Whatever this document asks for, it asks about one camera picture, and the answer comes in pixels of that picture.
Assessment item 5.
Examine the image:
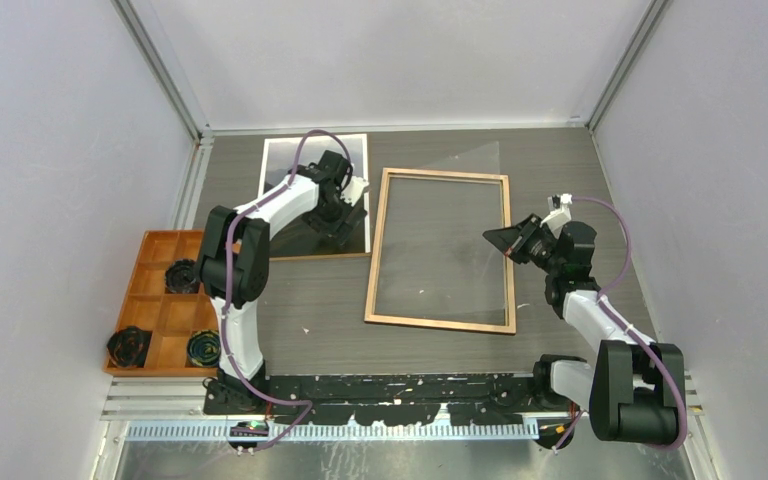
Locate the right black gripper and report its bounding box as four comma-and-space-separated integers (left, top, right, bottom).
483, 214, 563, 275

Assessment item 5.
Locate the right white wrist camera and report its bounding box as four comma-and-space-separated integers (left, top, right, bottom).
541, 193, 573, 236

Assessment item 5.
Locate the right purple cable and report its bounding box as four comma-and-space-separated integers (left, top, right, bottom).
553, 194, 690, 453

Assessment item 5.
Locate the mountain landscape photo board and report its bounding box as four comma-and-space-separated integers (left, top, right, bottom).
258, 133, 371, 258

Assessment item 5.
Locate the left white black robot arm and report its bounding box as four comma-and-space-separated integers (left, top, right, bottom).
195, 150, 368, 414

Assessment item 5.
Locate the orange compartment tray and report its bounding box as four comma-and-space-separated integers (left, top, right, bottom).
103, 230, 218, 378

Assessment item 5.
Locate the black orange coiled bundle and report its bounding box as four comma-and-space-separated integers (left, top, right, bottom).
106, 326, 152, 369

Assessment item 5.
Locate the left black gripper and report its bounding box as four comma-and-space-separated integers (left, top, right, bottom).
303, 192, 366, 248

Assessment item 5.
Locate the black wooden picture frame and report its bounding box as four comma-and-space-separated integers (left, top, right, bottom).
364, 168, 517, 335

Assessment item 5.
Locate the purple cable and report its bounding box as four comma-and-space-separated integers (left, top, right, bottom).
553, 194, 690, 453
219, 129, 353, 454

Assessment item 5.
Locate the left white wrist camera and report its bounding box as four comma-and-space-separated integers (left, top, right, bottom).
341, 176, 369, 206

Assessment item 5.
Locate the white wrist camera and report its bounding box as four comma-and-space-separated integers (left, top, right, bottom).
341, 176, 369, 206
541, 193, 573, 236

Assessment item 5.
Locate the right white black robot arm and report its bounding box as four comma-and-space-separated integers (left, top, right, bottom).
482, 214, 688, 448

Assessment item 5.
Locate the black yellow-green coiled bundle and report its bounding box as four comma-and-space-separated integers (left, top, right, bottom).
186, 329, 221, 368

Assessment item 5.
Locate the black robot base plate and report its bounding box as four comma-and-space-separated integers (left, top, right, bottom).
202, 373, 599, 428

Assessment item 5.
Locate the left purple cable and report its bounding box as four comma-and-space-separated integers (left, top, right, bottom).
219, 129, 353, 454

